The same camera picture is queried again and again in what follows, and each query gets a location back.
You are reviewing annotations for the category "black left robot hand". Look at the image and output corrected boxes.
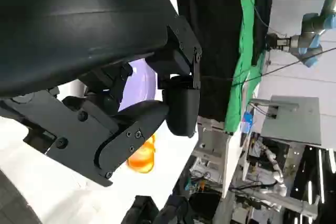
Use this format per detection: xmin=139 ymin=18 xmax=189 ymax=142
xmin=0 ymin=0 xmax=203 ymax=188

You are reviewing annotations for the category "grey metal cabinet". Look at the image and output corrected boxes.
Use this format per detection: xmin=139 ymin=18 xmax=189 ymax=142
xmin=248 ymin=94 xmax=322 ymax=146

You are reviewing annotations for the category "thin black cable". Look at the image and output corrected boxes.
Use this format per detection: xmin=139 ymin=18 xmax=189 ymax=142
xmin=199 ymin=47 xmax=336 ymax=86

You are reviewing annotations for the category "black backdrop curtain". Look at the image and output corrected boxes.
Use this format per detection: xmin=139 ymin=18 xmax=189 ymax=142
xmin=173 ymin=0 xmax=275 ymax=131

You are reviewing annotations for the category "orange and white bread roll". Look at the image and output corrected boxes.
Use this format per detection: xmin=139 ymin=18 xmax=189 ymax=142
xmin=125 ymin=133 xmax=157 ymax=175

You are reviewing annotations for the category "lilac plate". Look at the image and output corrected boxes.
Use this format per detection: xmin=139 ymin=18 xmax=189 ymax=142
xmin=119 ymin=59 xmax=159 ymax=112

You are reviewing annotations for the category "white board panel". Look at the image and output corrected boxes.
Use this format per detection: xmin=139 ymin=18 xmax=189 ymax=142
xmin=221 ymin=126 xmax=250 ymax=199

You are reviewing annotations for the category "green cloth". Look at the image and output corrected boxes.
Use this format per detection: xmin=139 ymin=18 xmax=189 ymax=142
xmin=224 ymin=0 xmax=266 ymax=136

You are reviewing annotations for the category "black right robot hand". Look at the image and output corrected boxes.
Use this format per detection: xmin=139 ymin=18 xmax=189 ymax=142
xmin=128 ymin=194 xmax=195 ymax=224

